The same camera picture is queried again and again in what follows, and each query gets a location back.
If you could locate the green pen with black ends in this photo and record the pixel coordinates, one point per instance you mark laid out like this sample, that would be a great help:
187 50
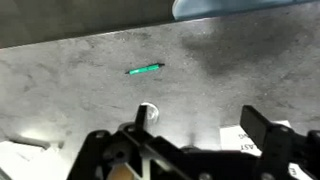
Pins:
145 69

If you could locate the clear glass bowl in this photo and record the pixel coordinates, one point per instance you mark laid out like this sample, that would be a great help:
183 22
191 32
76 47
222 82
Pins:
230 6

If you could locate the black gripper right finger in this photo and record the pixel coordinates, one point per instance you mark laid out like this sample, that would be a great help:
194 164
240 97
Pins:
255 122

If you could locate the white paper with black print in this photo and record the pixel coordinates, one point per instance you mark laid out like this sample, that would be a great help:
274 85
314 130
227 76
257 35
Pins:
233 137

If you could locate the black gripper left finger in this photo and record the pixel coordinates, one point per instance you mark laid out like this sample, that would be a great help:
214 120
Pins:
141 117

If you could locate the plain white paper sheet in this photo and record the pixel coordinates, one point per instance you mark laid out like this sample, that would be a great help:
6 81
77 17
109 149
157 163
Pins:
33 163

